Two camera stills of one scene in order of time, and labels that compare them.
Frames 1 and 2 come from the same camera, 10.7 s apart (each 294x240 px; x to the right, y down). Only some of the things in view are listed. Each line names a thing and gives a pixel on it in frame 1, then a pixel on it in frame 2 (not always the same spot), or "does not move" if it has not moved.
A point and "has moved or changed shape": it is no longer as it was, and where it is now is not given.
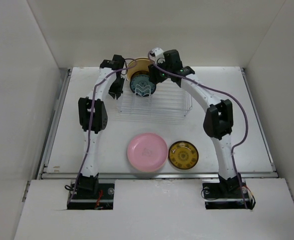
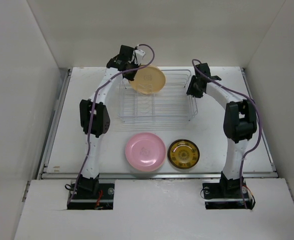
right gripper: x=154 y=75 → x=190 y=90
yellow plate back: x=137 y=65 has moved or changed shape
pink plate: x=147 y=152 does not move
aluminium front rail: x=158 y=175 does not move
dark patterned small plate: x=183 y=155 does not move
